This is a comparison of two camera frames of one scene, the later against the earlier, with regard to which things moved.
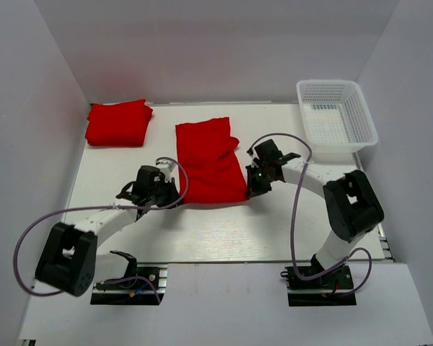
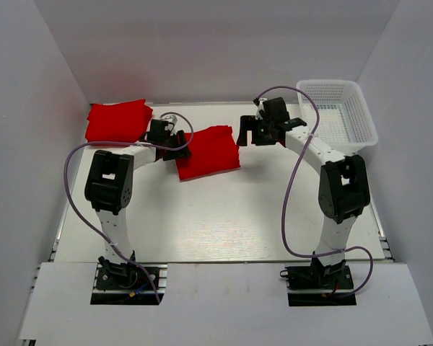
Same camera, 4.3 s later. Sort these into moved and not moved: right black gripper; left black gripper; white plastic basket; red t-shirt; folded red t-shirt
Moved: right black gripper; red t-shirt; left black gripper
Not moved: folded red t-shirt; white plastic basket
